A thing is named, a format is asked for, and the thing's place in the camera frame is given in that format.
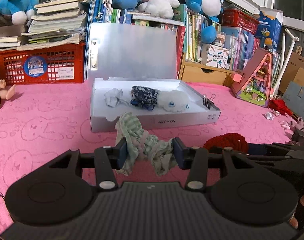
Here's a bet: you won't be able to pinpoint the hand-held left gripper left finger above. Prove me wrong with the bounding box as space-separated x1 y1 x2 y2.
48 137 129 191

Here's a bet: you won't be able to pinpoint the blue carton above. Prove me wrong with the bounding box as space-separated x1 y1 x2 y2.
256 10 283 52

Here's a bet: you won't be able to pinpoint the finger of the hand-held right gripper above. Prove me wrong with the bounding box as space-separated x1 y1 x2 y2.
247 142 304 156
252 155 304 178

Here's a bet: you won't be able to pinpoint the white cloth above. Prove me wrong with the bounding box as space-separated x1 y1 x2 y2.
104 88 130 108

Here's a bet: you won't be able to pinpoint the stack of books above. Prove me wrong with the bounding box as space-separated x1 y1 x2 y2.
0 0 89 52

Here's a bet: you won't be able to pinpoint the navy floral pouch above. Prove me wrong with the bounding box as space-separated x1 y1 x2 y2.
130 85 159 111

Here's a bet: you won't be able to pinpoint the red wire basket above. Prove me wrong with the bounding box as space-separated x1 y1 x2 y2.
221 9 260 35

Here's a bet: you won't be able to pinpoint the red crochet piece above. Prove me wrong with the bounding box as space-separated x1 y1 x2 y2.
203 132 249 153

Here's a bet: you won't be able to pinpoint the blue plush with white paws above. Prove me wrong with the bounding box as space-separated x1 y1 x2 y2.
0 0 40 26

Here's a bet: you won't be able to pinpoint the red yarn bundle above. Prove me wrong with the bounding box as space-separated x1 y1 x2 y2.
269 98 293 117

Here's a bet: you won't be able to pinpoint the white fluffy plush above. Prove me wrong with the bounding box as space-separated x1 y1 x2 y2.
158 89 190 113

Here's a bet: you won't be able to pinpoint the red plastic crate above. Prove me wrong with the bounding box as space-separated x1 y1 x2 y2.
0 42 86 85

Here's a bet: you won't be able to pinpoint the wooden drawer box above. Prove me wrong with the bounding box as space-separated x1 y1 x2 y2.
178 60 236 87

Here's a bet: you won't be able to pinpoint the black binder clip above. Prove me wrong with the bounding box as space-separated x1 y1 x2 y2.
202 93 216 110

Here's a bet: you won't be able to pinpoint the triangular diorama house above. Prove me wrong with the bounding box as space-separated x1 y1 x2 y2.
230 47 274 108

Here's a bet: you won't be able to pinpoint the row of upright books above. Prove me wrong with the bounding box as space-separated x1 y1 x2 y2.
86 0 261 72

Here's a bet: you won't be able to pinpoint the pink bunny print blanket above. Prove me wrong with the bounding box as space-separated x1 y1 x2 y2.
0 80 304 230

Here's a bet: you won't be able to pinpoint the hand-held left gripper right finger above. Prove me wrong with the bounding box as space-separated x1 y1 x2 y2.
172 137 256 191

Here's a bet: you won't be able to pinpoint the white pencil print box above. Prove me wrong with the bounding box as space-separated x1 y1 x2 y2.
205 44 230 68

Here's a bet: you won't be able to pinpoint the green checked cloth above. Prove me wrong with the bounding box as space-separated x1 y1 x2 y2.
114 112 178 177

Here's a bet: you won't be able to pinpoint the white plastic pipes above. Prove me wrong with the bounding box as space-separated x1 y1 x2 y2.
271 28 300 96

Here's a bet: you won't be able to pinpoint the grey file box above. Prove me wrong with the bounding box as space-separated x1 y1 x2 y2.
88 22 221 133

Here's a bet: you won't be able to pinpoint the large blue white plush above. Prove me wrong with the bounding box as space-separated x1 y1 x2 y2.
185 0 225 44

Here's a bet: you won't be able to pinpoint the cardboard sheets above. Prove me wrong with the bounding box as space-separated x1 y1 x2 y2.
279 52 304 121

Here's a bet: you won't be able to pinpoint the pink knitted toy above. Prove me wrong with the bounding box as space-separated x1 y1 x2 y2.
281 117 304 131

